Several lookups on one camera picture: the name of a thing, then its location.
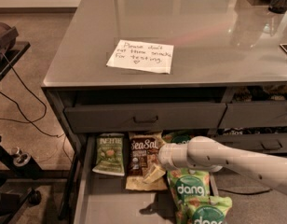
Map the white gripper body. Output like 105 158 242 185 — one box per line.
158 144 187 170

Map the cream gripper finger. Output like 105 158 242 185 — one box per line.
147 152 158 168
143 164 166 184

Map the brown sea salt chip bag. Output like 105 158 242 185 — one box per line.
126 132 167 191

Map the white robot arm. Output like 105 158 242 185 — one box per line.
143 136 287 196

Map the green dang bag top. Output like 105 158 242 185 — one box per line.
162 131 194 144

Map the green dang bag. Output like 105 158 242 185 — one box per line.
162 131 194 144
175 196 232 224
167 168 210 207

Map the green white snack bag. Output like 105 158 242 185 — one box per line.
92 133 125 176

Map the grey top left drawer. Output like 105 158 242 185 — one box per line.
64 103 226 133

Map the green dang bag front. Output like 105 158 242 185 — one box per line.
175 196 232 224

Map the open grey middle drawer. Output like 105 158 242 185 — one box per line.
73 131 220 224

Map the grey metal drawer cabinet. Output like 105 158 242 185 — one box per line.
40 0 287 224

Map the grey top right drawer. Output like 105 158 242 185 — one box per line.
220 101 287 129

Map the grey middle right drawer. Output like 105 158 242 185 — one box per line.
214 133 287 155

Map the dark snack bags right drawer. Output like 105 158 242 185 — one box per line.
233 85 287 102

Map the white handwritten paper note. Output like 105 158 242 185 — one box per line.
106 40 174 74

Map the black stand with equipment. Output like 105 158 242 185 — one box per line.
0 22 74 224

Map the black cable under cabinet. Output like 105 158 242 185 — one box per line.
217 187 272 196

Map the black cable on floor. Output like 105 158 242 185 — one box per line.
0 53 73 163

